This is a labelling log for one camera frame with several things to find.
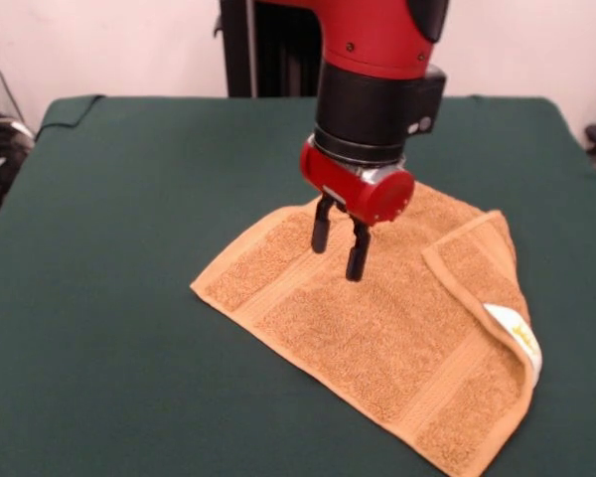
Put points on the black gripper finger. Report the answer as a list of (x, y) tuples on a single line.
[(322, 223), (357, 248)]

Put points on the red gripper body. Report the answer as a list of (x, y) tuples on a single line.
[(362, 191)]

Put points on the orange terry towel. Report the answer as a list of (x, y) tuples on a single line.
[(377, 323)]

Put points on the dark green table cloth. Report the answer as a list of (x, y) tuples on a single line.
[(104, 298)]

